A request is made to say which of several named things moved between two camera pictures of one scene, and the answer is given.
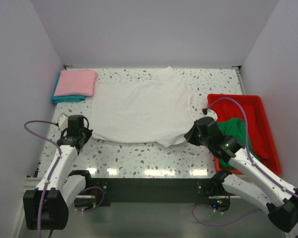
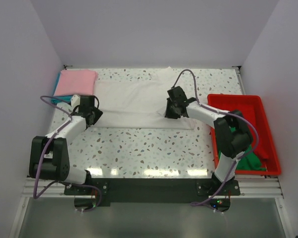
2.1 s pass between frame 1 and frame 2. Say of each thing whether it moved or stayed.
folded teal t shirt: stayed
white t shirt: moved
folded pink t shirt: stayed
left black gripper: moved
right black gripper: moved
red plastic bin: stayed
